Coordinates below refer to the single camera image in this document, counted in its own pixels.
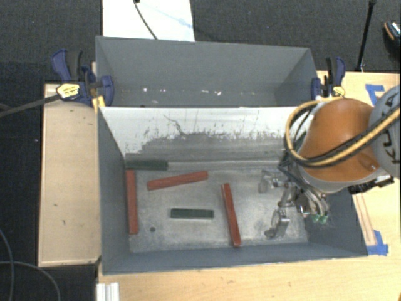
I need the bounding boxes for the red-brown flat block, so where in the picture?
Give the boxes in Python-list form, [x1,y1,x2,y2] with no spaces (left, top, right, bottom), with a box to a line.
[220,182,242,249]
[125,169,140,236]
[146,171,209,192]

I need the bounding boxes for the pale wood flat board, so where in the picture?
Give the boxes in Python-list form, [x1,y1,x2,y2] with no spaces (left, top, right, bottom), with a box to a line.
[38,83,102,268]

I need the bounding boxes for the grey metal bin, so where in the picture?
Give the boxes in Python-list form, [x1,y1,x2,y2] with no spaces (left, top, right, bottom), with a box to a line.
[95,35,369,276]

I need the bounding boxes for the dark green flat block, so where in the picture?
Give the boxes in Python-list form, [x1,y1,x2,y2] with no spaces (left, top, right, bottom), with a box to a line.
[170,208,215,221]
[125,158,169,172]

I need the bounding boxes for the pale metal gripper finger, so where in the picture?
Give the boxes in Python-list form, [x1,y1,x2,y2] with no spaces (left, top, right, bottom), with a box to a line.
[264,208,291,240]
[258,169,283,194]

